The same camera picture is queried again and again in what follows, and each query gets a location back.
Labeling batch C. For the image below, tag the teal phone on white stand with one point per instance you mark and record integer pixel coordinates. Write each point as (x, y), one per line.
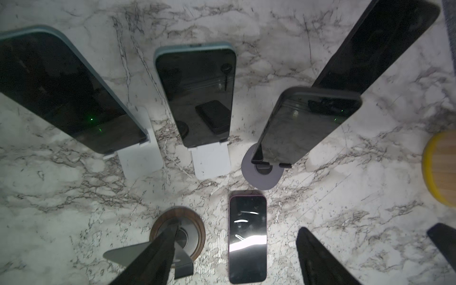
(198, 81)

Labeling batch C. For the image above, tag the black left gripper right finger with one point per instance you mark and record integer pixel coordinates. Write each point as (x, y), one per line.
(318, 265)

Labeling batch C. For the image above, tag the white phone stand centre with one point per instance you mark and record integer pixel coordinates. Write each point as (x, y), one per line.
(211, 160)

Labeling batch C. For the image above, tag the white phone stand left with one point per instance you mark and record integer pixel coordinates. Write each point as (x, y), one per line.
(141, 160)

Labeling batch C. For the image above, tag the yellow bamboo steamer basket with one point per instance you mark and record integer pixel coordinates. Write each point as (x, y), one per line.
(439, 167)

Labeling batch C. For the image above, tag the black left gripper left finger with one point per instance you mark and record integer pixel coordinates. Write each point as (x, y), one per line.
(153, 265)

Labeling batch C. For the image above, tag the black phone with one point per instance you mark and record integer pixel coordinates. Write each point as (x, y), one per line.
(385, 31)

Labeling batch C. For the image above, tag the purple round phone stand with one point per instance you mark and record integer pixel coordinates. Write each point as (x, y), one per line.
(261, 177)

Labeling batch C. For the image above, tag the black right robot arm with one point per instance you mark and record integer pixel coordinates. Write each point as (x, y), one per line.
(444, 238)

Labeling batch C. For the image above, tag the white phone stand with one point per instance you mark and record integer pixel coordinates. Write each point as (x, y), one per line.
(141, 160)
(211, 160)

